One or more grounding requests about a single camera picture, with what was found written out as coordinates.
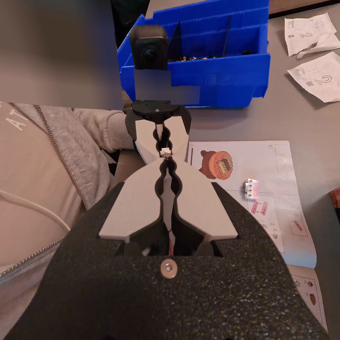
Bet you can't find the pile of loose bricks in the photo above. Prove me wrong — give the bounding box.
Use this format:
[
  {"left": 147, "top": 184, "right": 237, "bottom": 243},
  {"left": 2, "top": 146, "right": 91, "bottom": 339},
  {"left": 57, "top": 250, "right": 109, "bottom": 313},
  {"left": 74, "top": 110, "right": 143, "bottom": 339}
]
[{"left": 169, "top": 51, "right": 266, "bottom": 63}]

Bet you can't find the white paper bag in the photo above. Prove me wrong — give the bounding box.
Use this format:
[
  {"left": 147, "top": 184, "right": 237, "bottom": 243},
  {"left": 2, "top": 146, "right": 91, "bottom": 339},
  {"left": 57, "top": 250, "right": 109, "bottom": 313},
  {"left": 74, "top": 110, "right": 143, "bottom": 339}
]
[
  {"left": 284, "top": 12, "right": 340, "bottom": 58},
  {"left": 288, "top": 52, "right": 340, "bottom": 103}
]

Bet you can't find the blue plastic bin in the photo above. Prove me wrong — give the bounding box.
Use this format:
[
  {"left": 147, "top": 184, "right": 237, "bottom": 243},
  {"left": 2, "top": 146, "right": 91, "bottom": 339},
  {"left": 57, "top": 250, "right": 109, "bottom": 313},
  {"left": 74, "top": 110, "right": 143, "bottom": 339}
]
[{"left": 117, "top": 0, "right": 271, "bottom": 108}]

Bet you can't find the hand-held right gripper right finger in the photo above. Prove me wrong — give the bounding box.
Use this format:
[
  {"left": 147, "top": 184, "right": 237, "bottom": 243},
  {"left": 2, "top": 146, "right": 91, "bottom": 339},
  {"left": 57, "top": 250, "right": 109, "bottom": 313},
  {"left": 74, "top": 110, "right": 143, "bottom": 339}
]
[{"left": 171, "top": 158, "right": 238, "bottom": 242}]

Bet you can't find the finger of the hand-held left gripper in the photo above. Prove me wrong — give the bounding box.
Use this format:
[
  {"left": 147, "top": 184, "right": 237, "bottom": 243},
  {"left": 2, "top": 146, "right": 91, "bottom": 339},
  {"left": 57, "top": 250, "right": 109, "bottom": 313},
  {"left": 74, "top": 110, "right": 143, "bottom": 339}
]
[
  {"left": 133, "top": 118, "right": 162, "bottom": 164},
  {"left": 165, "top": 108, "right": 189, "bottom": 162}
]

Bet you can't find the open building instruction booklet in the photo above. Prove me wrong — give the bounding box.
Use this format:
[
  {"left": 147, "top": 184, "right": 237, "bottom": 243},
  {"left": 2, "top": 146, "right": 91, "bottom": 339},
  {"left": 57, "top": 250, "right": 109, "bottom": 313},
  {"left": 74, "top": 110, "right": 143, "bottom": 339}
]
[{"left": 186, "top": 140, "right": 330, "bottom": 330}]

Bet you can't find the white cord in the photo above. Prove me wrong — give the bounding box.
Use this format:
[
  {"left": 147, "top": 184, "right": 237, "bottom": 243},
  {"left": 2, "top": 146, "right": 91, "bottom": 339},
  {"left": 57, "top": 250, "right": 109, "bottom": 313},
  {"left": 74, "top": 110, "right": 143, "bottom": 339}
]
[{"left": 0, "top": 190, "right": 72, "bottom": 233}]

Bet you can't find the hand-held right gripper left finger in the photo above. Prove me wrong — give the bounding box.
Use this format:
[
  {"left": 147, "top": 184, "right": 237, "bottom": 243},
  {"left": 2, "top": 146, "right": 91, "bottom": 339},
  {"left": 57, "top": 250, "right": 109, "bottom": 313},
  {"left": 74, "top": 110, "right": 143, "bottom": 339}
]
[{"left": 98, "top": 160, "right": 163, "bottom": 242}]

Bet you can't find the grey desk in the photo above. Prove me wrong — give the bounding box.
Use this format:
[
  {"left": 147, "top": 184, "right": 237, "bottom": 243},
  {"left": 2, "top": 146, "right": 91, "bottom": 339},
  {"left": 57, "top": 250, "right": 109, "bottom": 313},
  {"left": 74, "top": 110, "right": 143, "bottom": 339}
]
[{"left": 109, "top": 0, "right": 340, "bottom": 330}]

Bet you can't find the person's left forearm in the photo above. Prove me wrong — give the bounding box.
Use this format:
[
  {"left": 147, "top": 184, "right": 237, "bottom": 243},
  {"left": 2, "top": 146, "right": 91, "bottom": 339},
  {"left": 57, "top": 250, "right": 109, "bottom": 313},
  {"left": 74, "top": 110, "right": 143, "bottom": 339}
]
[{"left": 72, "top": 106, "right": 136, "bottom": 152}]

